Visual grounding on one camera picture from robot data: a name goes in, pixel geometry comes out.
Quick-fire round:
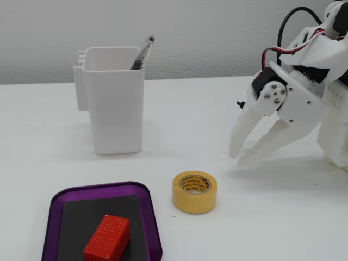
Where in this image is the yellow masking tape roll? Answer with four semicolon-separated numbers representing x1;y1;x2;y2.
172;170;218;215

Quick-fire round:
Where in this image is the black cable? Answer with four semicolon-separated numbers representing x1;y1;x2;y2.
277;7;327;66

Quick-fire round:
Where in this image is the red white servo wire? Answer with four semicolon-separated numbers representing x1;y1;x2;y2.
261;28;327;74

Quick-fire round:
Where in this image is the white plastic pen holder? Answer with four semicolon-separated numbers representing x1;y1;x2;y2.
72;46;145;155

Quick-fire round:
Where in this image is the red rectangular block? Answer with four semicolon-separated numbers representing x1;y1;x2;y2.
82;214;131;261

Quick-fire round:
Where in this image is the purple metal tray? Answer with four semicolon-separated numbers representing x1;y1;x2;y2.
41;181;163;261

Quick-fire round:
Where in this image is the black tray mat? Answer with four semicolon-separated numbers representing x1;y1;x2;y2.
55;194;146;261

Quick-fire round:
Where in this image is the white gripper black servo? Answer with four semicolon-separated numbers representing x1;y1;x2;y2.
229;61;329;166

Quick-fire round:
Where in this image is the clear black ballpoint pen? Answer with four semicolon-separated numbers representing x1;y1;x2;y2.
129;34;156;71

